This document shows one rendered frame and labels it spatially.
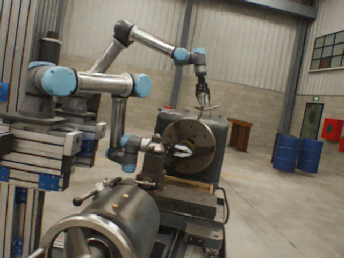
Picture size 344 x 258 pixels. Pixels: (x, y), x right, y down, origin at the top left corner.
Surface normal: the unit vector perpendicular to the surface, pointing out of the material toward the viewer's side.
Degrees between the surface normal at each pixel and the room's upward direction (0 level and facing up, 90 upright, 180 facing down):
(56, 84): 91
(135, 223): 45
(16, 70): 90
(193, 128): 90
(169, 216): 88
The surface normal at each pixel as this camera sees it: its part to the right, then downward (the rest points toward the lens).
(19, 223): 0.00, 0.10
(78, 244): -0.05, -0.11
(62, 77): 0.62, 0.19
